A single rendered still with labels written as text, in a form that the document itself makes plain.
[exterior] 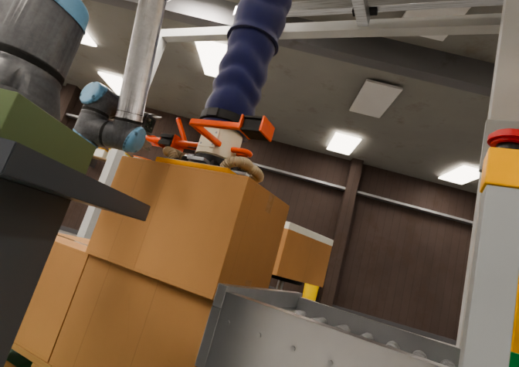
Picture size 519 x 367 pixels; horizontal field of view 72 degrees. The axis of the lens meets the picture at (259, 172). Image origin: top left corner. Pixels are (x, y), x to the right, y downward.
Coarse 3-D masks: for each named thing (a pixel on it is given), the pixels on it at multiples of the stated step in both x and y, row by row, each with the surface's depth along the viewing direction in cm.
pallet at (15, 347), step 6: (12, 348) 138; (18, 348) 136; (24, 348) 136; (24, 354) 134; (30, 354) 133; (6, 360) 150; (30, 360) 132; (36, 360) 131; (42, 360) 130; (6, 366) 144; (12, 366) 146; (36, 366) 130; (42, 366) 129; (48, 366) 128
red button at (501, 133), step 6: (498, 132) 65; (504, 132) 64; (510, 132) 64; (516, 132) 63; (492, 138) 67; (498, 138) 65; (504, 138) 65; (510, 138) 64; (516, 138) 64; (492, 144) 68; (498, 144) 66; (504, 144) 65; (510, 144) 65; (516, 144) 64
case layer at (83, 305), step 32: (64, 256) 143; (64, 288) 137; (96, 288) 131; (128, 288) 126; (160, 288) 121; (32, 320) 138; (64, 320) 133; (96, 320) 127; (128, 320) 122; (160, 320) 117; (192, 320) 112; (32, 352) 133; (64, 352) 128; (96, 352) 123; (128, 352) 118; (160, 352) 113; (192, 352) 109
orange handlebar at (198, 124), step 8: (192, 120) 123; (200, 120) 122; (208, 120) 121; (200, 128) 128; (224, 128) 119; (232, 128) 116; (152, 136) 163; (208, 136) 133; (152, 144) 167; (176, 144) 156; (184, 144) 154; (192, 144) 151; (216, 144) 139; (232, 152) 143; (240, 152) 141; (248, 152) 140
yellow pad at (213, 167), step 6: (186, 156) 141; (168, 162) 138; (174, 162) 137; (180, 162) 136; (186, 162) 135; (192, 162) 134; (216, 162) 135; (204, 168) 131; (210, 168) 129; (216, 168) 128; (222, 168) 127; (228, 168) 126
